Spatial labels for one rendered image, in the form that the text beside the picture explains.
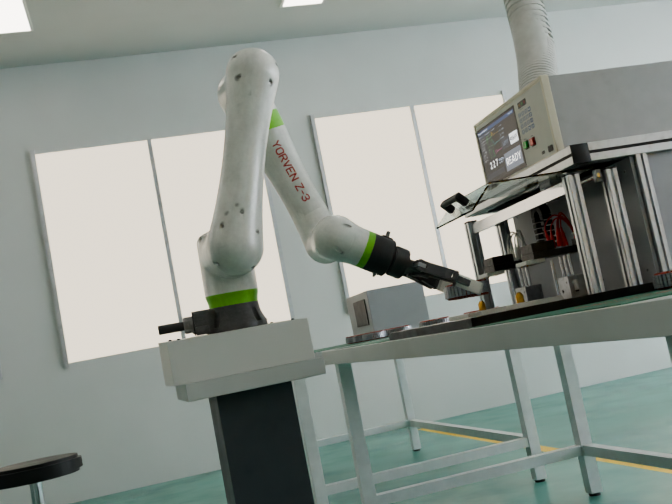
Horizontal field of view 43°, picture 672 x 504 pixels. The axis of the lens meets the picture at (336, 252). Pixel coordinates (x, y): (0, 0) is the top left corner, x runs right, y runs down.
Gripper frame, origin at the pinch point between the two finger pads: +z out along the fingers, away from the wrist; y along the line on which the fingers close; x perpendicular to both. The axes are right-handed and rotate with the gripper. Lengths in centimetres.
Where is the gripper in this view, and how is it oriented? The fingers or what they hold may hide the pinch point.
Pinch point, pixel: (465, 289)
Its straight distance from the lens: 213.0
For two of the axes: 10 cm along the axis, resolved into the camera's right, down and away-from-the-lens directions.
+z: 9.2, 3.6, 1.6
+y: -2.2, 1.4, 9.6
